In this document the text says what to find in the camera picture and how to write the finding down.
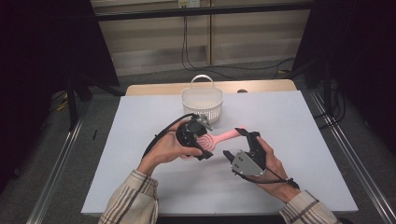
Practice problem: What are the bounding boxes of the black wall cable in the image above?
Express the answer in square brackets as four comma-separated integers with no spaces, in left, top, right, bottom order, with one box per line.
[180,15,233,81]
[184,15,296,72]

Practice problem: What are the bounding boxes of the person's right hand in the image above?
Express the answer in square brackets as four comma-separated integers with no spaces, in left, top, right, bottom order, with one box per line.
[248,135,302,204]

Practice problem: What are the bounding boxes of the right hand-held gripper cable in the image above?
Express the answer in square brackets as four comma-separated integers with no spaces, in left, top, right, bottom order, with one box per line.
[237,167,302,190]

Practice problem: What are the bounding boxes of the black curtain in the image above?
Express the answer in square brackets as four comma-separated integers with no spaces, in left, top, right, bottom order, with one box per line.
[292,0,396,157]
[0,0,120,195]

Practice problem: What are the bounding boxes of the black horizontal bar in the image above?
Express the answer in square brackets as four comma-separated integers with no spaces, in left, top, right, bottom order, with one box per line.
[93,1,316,22]

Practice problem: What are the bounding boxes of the white plastic basket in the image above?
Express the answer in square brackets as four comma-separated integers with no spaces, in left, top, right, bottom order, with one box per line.
[180,74,224,124]

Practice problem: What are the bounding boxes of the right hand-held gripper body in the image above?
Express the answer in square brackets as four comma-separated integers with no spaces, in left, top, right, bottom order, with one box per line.
[231,130,269,179]

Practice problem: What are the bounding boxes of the left hand-held gripper cable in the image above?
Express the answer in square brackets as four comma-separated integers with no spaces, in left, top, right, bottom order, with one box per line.
[142,112,199,160]

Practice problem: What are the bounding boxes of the hand-held gripper cable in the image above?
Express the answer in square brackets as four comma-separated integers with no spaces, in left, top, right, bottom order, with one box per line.
[142,112,199,160]
[237,167,302,190]

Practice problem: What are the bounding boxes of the black metal stand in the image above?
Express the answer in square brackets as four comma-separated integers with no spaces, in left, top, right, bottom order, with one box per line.
[66,73,94,132]

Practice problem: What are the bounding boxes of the wooden table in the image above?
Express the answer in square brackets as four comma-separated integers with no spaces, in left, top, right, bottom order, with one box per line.
[124,78,298,97]

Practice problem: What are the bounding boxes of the pink hairbrush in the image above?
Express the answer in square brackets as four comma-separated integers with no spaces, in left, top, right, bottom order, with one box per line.
[180,125,247,161]

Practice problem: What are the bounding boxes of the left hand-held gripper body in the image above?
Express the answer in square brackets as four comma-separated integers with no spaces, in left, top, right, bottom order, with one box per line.
[176,113,215,148]

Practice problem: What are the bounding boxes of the metal floor rail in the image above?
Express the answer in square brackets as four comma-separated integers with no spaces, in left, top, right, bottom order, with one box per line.
[25,105,90,224]
[309,90,396,224]

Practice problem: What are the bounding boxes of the person's left hand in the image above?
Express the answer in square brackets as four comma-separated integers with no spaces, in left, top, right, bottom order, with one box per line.
[141,119,204,171]

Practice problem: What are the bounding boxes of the black floor cables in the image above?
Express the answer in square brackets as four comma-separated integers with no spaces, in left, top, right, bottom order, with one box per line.
[312,80,347,130]

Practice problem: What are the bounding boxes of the white table board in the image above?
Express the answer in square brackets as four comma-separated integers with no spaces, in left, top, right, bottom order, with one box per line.
[80,91,360,217]

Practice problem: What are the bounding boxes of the white wall socket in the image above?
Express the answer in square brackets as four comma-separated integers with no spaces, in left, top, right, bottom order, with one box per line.
[177,0,201,8]

